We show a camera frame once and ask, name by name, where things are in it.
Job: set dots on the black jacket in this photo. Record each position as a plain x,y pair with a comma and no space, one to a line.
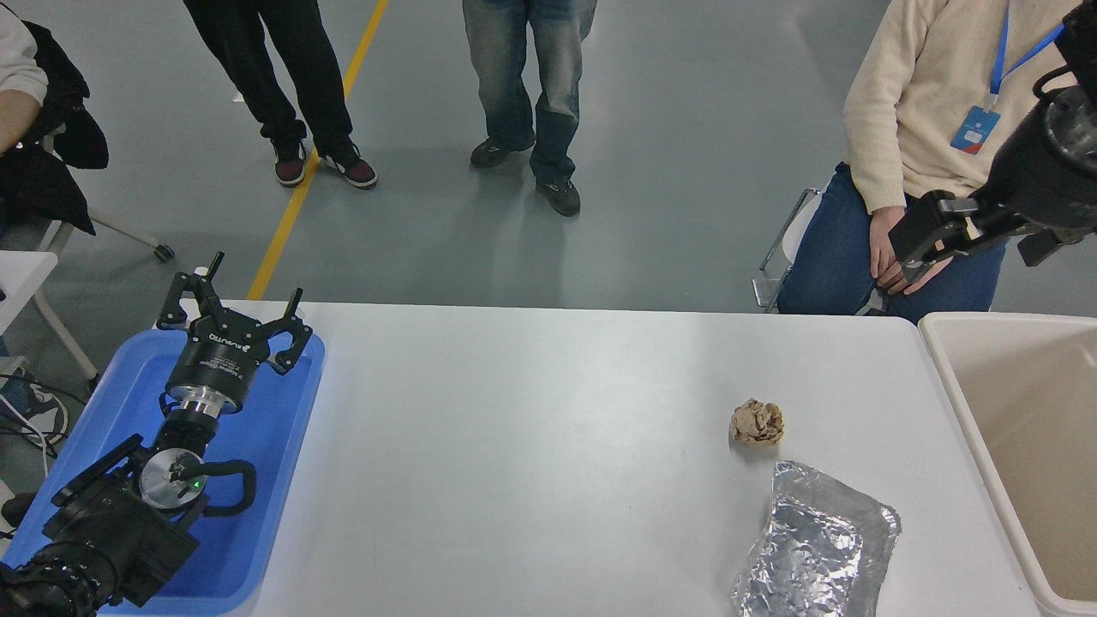
43,171

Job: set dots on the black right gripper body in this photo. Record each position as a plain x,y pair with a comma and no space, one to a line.
1046,180

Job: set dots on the standing person with red shoes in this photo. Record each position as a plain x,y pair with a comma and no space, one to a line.
274,77

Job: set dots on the large pale plastic bin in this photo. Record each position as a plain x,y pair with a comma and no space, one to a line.
1028,411

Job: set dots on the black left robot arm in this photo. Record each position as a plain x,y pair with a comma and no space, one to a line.
103,531

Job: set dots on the blue plastic tray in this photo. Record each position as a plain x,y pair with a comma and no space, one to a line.
274,428

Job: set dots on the person's shoe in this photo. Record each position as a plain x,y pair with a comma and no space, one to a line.
43,416

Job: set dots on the grey metal frame chair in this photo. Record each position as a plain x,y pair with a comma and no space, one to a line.
793,227

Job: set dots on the small white side table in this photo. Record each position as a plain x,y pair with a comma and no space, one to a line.
21,270

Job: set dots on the seated person beside black jacket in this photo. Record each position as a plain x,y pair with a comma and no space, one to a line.
13,77

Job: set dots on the white chair with wheels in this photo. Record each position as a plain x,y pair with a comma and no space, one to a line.
128,233

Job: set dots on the crumpled tan paper ball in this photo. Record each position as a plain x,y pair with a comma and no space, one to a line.
758,422

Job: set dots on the seated person's right hand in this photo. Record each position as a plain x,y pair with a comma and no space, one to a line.
881,248

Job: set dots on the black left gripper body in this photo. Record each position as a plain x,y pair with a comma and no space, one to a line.
214,360

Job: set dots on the standing person with black shoes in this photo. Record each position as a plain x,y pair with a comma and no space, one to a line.
531,77

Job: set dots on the silver foil plate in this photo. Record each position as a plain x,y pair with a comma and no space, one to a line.
814,548

